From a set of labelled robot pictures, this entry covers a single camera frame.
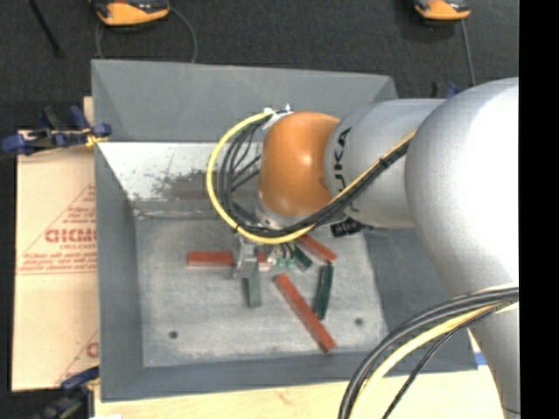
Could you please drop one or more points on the grey metal bin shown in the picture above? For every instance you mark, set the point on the grey metal bin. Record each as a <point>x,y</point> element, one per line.
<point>196,321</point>

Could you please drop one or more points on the dark green flat block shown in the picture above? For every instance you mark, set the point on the dark green flat block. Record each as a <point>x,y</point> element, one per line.
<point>323,293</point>
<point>253,294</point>
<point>303,260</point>

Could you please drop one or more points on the brown cardboard board red print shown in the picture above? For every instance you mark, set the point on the brown cardboard board red print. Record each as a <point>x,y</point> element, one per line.
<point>52,304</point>

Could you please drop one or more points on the red-brown flat block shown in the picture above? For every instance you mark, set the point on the red-brown flat block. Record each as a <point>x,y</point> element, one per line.
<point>209,259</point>
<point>305,312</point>
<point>321,249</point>

